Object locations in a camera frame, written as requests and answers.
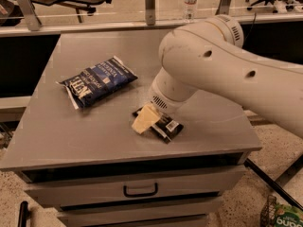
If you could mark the black floor pole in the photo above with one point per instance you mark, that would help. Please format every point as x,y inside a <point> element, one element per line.
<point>23,214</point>

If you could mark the black rxbar chocolate wrapper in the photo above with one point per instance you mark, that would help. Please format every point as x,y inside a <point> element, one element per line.
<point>165,129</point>

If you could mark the clear plastic water bottle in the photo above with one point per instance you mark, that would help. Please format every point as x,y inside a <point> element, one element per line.
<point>189,10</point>

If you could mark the green snack bag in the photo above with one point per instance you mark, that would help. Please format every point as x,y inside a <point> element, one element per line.
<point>288,216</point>

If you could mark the grey metal railing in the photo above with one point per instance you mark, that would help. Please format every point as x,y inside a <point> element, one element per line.
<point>133,11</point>

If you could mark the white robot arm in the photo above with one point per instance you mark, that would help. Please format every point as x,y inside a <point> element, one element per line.
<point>208,56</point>

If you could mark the black drawer handle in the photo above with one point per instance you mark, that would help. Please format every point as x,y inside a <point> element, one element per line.
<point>140,191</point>

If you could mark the blue chip bag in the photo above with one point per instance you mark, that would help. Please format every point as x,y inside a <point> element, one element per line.
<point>97,82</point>

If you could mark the black wire basket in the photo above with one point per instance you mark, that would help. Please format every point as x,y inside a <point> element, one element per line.
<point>267,214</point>

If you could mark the grey drawer cabinet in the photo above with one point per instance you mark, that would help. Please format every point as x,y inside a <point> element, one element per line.
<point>77,161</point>

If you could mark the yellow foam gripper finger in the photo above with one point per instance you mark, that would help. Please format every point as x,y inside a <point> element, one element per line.
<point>148,116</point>

